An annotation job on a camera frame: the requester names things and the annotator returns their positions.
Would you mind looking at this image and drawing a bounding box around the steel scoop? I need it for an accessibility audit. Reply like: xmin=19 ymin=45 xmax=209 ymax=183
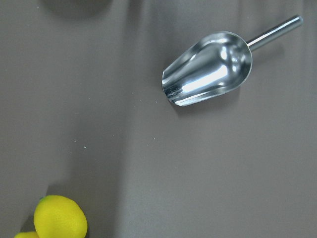
xmin=161 ymin=15 xmax=303 ymax=107

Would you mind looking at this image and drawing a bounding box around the yellow lemon outer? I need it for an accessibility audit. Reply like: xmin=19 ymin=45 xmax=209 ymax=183
xmin=33 ymin=195 xmax=88 ymax=238

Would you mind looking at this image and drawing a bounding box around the yellow lemon near lime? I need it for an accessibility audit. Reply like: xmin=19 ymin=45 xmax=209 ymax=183
xmin=14 ymin=231 xmax=39 ymax=238

